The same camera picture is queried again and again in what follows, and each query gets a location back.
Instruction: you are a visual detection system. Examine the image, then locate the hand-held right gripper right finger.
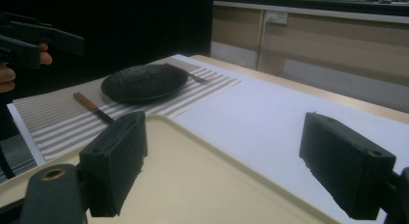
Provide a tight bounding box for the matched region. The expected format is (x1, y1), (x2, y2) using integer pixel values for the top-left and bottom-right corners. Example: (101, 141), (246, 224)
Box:
(298, 111), (397, 221)

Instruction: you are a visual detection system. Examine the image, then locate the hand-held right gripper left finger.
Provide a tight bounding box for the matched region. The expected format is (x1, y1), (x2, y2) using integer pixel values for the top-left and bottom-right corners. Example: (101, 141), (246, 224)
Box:
(78, 110), (149, 218)

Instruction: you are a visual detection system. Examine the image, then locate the striped placemat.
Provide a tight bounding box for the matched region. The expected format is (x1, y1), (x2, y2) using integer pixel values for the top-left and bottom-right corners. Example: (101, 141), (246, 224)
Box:
(12, 57), (242, 162)

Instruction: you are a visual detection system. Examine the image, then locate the cream plastic tray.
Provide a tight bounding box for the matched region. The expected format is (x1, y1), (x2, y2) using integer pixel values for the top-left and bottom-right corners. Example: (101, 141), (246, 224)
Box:
(0, 113), (342, 224)

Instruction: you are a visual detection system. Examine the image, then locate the black round plate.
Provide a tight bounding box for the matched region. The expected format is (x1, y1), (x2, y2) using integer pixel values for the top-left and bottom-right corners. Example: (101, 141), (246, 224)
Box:
(100, 63), (189, 104)

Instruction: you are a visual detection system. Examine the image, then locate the beige wooden cabinet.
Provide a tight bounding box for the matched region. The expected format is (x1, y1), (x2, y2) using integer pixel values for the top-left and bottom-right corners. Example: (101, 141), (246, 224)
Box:
(210, 0), (409, 114)

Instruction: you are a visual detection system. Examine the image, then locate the wooden handled knife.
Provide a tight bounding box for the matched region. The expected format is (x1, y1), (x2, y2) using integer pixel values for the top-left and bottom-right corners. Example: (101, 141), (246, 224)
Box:
(72, 91), (116, 126)

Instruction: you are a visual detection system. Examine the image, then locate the wooden handled fork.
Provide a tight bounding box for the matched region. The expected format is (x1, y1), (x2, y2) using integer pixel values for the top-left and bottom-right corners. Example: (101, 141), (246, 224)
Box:
(163, 62), (209, 84)

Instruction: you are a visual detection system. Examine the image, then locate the white wall socket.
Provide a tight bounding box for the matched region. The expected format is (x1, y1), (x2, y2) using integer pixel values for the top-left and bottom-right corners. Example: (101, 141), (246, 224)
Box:
(265, 11), (289, 26)

